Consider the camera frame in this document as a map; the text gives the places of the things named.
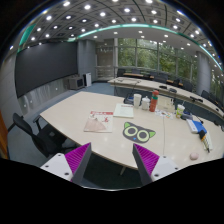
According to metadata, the red water bottle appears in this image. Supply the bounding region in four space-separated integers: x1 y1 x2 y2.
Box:
149 90 159 112

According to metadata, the black cat face mouse pad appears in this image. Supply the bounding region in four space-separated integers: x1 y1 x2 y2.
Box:
123 122 156 144

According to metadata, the green and white cup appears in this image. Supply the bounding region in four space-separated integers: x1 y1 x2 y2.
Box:
176 104 185 118

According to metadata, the red and white magazine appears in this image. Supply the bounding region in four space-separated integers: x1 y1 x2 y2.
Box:
84 111 113 133

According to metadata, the black office chair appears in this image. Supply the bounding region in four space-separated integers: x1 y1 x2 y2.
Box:
13 113 77 157

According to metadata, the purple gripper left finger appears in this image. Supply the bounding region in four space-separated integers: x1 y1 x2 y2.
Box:
41 143 92 185

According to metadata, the long rear conference desk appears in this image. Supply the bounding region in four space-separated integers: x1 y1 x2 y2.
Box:
109 77 224 123

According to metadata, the black desk microphone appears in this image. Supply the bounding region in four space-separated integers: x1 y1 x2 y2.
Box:
123 83 137 105

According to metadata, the white air purifier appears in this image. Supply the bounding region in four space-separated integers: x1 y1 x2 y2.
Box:
83 73 92 87

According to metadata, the pink computer mouse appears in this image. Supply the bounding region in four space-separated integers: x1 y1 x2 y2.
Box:
190 152 199 160

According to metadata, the white booklet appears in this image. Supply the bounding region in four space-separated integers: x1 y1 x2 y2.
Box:
114 103 134 118

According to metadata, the large dark wall screen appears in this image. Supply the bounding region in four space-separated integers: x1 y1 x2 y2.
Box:
15 42 78 98

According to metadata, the grey equipment cabinet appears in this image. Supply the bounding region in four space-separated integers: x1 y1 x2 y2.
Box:
69 77 84 90

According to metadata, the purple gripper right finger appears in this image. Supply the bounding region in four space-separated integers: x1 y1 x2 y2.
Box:
132 143 179 186

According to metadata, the white box with pens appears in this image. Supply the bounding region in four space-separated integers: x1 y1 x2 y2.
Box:
199 130 212 152

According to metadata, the white lidded jar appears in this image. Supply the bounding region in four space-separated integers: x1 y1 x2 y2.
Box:
142 96 150 110

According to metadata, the white paper cup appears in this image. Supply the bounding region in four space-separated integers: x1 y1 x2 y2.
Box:
134 94 142 108

